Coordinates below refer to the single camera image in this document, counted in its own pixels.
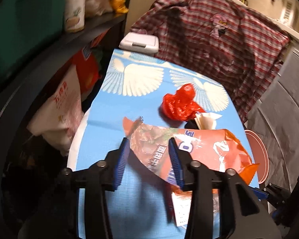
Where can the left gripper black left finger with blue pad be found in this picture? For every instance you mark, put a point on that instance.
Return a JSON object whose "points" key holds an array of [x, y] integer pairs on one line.
{"points": [[102, 176]]}

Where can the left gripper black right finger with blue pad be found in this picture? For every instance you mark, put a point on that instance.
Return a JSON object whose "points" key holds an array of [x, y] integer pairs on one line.
{"points": [[241, 213]]}

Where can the orange snack packet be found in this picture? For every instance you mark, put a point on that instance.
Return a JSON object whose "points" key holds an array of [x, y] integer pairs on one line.
{"points": [[218, 149]]}

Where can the white paper napkin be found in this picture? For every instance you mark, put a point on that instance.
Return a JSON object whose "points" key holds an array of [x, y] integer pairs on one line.
{"points": [[207, 120]]}

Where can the red plastic bag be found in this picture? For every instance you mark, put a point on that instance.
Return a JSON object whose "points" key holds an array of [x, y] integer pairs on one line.
{"points": [[181, 105]]}

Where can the pink round trash bucket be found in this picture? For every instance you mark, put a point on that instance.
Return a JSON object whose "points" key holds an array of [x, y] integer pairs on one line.
{"points": [[260, 155]]}

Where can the white lidded trash bin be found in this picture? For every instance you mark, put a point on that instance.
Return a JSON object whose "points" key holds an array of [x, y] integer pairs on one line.
{"points": [[140, 43]]}

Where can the white rice sack red text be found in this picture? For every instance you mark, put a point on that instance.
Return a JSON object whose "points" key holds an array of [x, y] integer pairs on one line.
{"points": [[58, 119]]}

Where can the black shelf unit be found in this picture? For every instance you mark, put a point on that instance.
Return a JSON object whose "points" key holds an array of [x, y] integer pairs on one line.
{"points": [[29, 167]]}

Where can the grey quilted cover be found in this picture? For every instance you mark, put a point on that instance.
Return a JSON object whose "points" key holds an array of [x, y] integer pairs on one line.
{"points": [[275, 118]]}

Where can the blue tablecloth white wing print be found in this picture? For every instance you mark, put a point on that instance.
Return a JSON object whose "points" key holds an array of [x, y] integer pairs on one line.
{"points": [[134, 86]]}

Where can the red printed food bag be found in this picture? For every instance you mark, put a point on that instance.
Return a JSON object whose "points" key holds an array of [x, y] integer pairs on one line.
{"points": [[87, 69]]}

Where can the yellow plastic bag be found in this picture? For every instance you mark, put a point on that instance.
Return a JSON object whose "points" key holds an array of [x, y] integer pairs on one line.
{"points": [[119, 6]]}

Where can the red plaid shirt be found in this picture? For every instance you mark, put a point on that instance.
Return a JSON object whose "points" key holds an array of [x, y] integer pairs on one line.
{"points": [[230, 43]]}

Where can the green storage box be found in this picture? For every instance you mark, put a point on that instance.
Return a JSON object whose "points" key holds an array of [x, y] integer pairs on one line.
{"points": [[24, 24]]}

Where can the labelled spice jar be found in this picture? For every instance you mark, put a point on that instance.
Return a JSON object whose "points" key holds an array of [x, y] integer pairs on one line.
{"points": [[74, 15]]}

